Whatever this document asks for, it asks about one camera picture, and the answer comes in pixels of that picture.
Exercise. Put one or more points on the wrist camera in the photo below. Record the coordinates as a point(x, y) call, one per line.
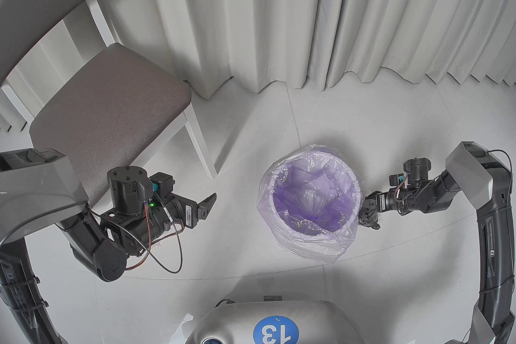
point(395, 179)
point(163, 185)

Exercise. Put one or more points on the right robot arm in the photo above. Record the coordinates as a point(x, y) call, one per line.
point(471, 173)

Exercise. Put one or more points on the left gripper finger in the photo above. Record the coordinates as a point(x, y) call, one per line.
point(205, 207)

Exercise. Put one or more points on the grey white-framed chair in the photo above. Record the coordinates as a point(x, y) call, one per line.
point(109, 112)

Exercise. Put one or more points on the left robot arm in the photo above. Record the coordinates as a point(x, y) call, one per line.
point(36, 189)

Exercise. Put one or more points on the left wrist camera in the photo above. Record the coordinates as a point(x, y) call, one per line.
point(163, 185)

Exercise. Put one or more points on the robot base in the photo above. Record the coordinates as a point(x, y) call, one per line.
point(314, 322)

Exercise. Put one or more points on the black plastic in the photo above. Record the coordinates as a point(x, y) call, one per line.
point(369, 219)

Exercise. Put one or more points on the white trash bin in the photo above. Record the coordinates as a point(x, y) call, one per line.
point(298, 239)

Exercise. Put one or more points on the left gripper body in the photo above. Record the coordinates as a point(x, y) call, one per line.
point(189, 213)

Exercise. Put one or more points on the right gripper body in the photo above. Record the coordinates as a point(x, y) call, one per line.
point(389, 201)

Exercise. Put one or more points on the purple plastic bag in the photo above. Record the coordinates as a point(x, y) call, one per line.
point(314, 213)

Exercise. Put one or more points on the white curtain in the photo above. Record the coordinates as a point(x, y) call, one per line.
point(423, 3)
point(242, 12)

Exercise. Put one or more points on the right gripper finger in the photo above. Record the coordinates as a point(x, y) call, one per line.
point(373, 196)
point(373, 207)

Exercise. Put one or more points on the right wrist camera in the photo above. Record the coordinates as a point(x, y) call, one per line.
point(395, 179)

